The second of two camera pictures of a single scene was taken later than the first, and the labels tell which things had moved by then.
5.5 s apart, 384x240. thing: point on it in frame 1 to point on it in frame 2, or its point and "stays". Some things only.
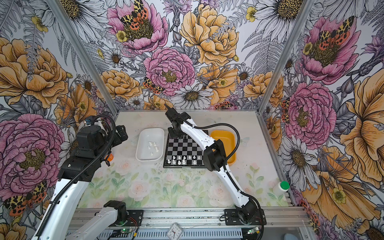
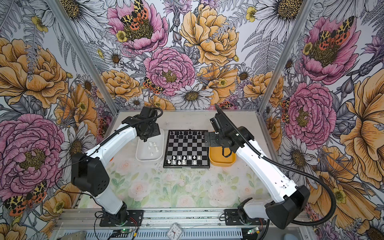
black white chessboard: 184,152 stays
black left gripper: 122,133 to 156,131
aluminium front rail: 201,217 stays
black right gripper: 172,135 to 212,135
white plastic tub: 150,144 stays
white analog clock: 174,232 stays
